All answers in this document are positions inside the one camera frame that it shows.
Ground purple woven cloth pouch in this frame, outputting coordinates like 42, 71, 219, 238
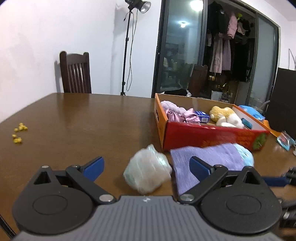
171, 143, 244, 195

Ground white plastic bundle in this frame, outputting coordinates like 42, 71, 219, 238
123, 144, 172, 195

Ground pink satin scrunchie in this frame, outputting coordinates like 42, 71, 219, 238
166, 108, 201, 123

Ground light blue plush toy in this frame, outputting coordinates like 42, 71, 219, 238
233, 143, 254, 167

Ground small blue snack packet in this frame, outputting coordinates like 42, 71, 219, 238
276, 131, 295, 151

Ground red orange cardboard box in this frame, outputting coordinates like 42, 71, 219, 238
154, 93, 269, 151

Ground blue tissue packet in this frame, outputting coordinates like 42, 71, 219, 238
195, 111, 210, 123

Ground yellow white plush toy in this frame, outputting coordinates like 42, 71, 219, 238
209, 106, 244, 129

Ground orange flat folder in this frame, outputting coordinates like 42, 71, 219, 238
263, 120, 281, 137

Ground black paper shopping bag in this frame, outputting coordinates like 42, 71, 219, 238
265, 68, 296, 138

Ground blue wet wipes pack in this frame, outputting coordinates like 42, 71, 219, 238
239, 105, 265, 121

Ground yellow crumbs on table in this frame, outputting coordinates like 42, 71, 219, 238
11, 123, 28, 144

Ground pink fuzzy cloth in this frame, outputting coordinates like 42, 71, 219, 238
161, 100, 187, 115

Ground dark wooden chair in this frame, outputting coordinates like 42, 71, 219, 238
59, 51, 92, 94

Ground hanging pink clothes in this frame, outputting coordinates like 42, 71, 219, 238
210, 12, 238, 73

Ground black light stand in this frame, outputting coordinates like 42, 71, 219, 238
120, 0, 152, 96

